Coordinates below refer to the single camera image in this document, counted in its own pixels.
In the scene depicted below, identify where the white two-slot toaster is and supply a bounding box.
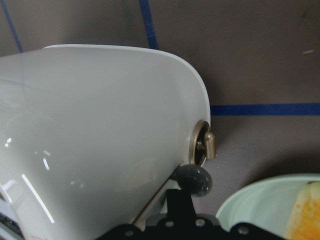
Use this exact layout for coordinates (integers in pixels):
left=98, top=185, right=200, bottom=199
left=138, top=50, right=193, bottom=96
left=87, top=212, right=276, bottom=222
left=0, top=44, right=211, bottom=240

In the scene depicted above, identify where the light green plate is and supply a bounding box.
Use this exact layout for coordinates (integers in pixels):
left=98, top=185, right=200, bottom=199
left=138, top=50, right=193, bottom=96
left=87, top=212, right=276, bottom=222
left=215, top=173, right=320, bottom=238

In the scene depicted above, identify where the orange triangular bread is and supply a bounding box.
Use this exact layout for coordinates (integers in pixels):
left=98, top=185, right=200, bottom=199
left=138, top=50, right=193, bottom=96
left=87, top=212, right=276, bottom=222
left=285, top=181, right=320, bottom=240

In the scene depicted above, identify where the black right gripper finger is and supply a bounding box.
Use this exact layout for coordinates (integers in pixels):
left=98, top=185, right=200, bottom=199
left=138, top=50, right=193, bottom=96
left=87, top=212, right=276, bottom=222
left=166, top=189, right=197, bottom=227

